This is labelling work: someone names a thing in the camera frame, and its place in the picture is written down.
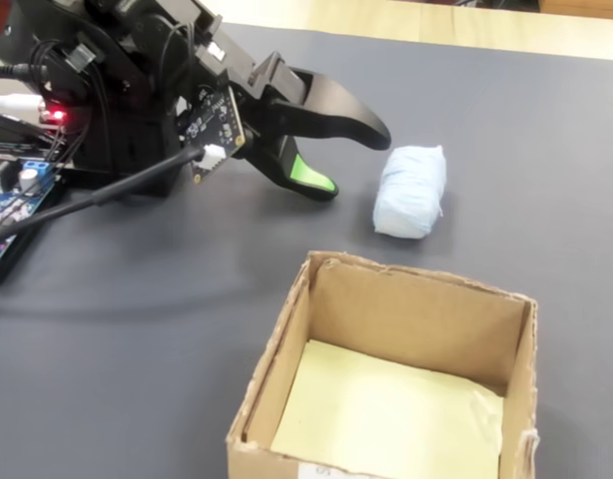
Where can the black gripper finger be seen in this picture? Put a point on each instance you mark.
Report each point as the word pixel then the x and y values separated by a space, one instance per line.
pixel 331 112
pixel 286 167

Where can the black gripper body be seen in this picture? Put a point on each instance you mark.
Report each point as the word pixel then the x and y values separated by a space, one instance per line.
pixel 236 65

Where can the light blue yarn-wrapped block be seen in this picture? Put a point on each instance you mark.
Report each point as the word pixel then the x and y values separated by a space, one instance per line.
pixel 411 194

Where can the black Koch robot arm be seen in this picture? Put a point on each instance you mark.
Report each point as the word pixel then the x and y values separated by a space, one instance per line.
pixel 137 100

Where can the brown cardboard box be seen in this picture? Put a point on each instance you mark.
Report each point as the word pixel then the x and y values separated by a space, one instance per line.
pixel 411 309

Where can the blue controller circuit board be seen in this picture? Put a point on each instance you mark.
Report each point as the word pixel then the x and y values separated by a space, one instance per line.
pixel 7 199

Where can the pale yellow paper sheet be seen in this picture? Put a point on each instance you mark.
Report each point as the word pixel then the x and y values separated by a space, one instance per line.
pixel 386 414

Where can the brown wooden furniture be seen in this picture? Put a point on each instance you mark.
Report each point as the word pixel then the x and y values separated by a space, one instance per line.
pixel 586 6

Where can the blue electronics circuit board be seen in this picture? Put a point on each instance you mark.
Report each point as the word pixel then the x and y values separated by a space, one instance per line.
pixel 7 273

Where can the black camera circuit board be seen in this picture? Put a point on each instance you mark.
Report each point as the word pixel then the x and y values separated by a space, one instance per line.
pixel 216 120

